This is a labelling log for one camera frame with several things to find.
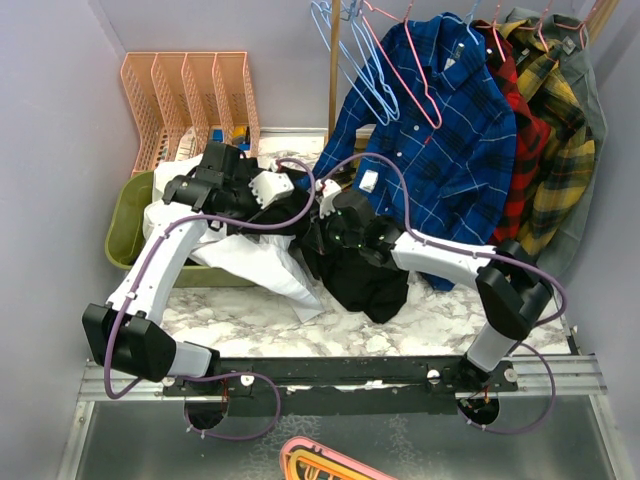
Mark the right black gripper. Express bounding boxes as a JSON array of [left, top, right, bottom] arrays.
[[303, 204, 363, 256]]

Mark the purple cable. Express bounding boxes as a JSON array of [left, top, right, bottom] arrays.
[[312, 152, 569, 435], [102, 157, 319, 442]]

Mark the red plaid shirt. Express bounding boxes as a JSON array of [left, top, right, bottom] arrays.
[[485, 30, 550, 244]]

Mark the pink perforated file organizer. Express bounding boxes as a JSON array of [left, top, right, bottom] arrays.
[[120, 51, 261, 175]]

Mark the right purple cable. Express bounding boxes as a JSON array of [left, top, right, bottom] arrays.
[[312, 152, 569, 435]]

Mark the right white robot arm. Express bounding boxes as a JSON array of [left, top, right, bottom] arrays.
[[304, 189, 554, 391]]

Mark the white shirt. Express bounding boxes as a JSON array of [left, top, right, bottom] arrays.
[[143, 155, 324, 322]]

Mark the green plastic basket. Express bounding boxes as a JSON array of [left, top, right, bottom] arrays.
[[105, 171, 254, 288]]

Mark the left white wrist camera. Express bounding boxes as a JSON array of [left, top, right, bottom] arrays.
[[249, 171, 294, 210]]

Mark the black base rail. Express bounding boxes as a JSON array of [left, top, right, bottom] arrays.
[[163, 356, 517, 417]]

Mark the blue plaid shirt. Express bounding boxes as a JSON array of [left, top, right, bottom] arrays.
[[294, 12, 518, 292]]

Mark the yellow black item in organizer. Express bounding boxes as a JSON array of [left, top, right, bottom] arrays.
[[231, 126, 250, 146]]

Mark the wooden clothes rack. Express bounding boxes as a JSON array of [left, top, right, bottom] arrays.
[[318, 0, 374, 186]]

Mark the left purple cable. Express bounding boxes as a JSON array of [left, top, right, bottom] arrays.
[[102, 157, 319, 442]]

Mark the aluminium frame rail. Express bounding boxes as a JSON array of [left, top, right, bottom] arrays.
[[58, 352, 633, 479]]

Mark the blue wire hanger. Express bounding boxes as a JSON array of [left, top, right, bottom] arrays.
[[439, 0, 482, 61], [310, 1, 400, 125]]

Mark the yellow plaid shirt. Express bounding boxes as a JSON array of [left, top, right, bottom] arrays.
[[498, 19, 595, 256]]

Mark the grey shirt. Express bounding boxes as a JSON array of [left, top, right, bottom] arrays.
[[504, 7, 607, 276]]

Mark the pink wire hanger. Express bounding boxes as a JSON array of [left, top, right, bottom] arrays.
[[359, 0, 444, 131]]

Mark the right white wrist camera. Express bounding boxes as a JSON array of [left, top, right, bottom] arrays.
[[315, 179, 342, 219]]

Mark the pink orange object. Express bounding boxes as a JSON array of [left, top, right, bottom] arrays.
[[279, 436, 393, 480]]

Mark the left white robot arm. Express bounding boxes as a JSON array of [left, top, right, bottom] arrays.
[[82, 141, 261, 395]]

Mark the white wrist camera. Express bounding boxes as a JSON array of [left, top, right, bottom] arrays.
[[249, 171, 294, 210], [315, 179, 342, 219]]

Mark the black shirt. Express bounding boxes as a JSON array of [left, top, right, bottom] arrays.
[[216, 148, 408, 324]]

